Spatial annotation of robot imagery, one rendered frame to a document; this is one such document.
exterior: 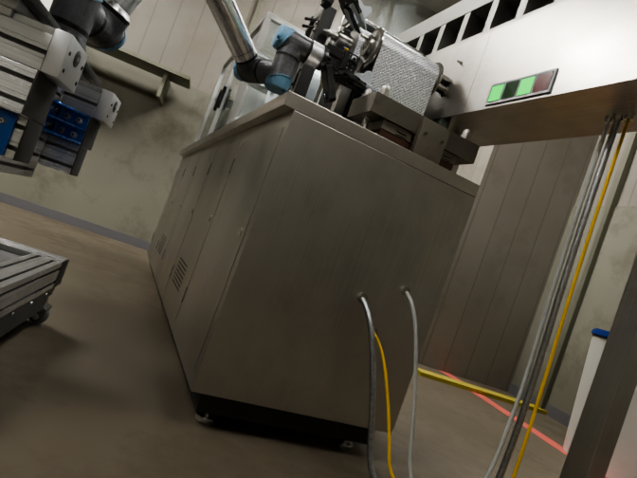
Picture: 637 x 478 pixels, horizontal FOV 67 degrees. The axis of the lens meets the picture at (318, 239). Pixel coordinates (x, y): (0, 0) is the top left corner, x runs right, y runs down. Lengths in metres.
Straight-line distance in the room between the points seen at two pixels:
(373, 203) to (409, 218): 0.13
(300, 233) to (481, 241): 2.80
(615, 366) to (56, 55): 1.33
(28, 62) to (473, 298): 3.44
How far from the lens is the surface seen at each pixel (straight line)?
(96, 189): 4.90
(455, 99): 1.82
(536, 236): 4.26
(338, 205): 1.31
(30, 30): 1.14
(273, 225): 1.25
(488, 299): 4.06
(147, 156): 4.86
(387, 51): 1.72
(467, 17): 2.06
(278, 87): 1.52
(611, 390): 1.28
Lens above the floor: 0.54
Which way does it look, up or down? 1 degrees up
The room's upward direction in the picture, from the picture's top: 20 degrees clockwise
